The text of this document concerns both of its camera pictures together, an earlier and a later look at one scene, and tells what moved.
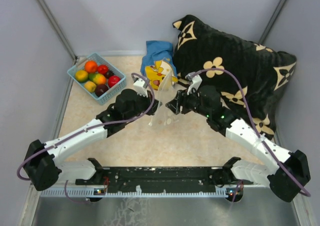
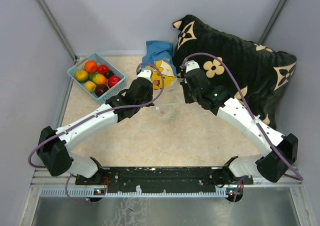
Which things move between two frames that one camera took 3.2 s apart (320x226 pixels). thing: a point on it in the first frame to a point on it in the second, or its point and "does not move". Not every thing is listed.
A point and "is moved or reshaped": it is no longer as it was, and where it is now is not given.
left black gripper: [156, 105] to [149, 104]
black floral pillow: [249, 77] does not move
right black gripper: [180, 99] to [185, 85]
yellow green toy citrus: [81, 76] does not move
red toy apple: [113, 80] does not move
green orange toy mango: [98, 78] does not move
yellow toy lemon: [90, 86] does not move
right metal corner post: [275, 14] does not move
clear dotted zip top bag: [164, 117] is moved or reshaped
